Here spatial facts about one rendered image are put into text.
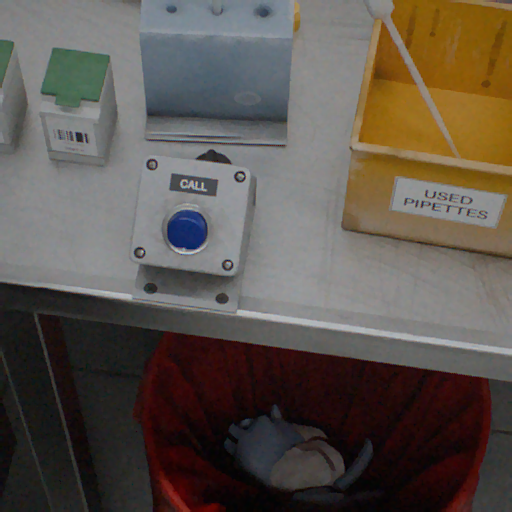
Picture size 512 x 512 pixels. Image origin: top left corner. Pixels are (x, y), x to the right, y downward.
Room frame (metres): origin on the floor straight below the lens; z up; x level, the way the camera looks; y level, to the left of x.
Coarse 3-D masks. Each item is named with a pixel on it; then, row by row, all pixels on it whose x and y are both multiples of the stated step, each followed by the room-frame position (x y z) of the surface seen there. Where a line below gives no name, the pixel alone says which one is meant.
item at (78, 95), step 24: (48, 72) 0.55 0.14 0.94; (72, 72) 0.55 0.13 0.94; (96, 72) 0.55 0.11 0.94; (48, 96) 0.53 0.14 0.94; (72, 96) 0.53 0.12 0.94; (96, 96) 0.53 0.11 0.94; (48, 120) 0.52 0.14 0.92; (72, 120) 0.52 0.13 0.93; (96, 120) 0.52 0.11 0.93; (48, 144) 0.52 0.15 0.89; (72, 144) 0.52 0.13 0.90; (96, 144) 0.52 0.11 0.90
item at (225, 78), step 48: (144, 0) 0.58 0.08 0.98; (192, 0) 0.59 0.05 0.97; (240, 0) 0.59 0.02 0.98; (288, 0) 0.59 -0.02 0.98; (144, 48) 0.56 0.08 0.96; (192, 48) 0.56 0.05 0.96; (240, 48) 0.56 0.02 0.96; (288, 48) 0.56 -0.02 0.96; (144, 96) 0.56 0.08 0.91; (192, 96) 0.56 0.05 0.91; (240, 96) 0.56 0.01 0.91; (288, 96) 0.56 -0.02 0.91
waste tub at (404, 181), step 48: (432, 0) 0.59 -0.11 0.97; (480, 0) 0.59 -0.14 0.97; (384, 48) 0.60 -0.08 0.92; (432, 48) 0.59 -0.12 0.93; (480, 48) 0.59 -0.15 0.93; (384, 96) 0.58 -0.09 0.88; (432, 96) 0.58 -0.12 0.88; (480, 96) 0.59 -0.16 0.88; (384, 144) 0.54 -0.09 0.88; (432, 144) 0.54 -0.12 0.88; (480, 144) 0.54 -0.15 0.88; (384, 192) 0.47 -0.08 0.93; (432, 192) 0.47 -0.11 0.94; (480, 192) 0.46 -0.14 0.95; (432, 240) 0.46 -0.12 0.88; (480, 240) 0.46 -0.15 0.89
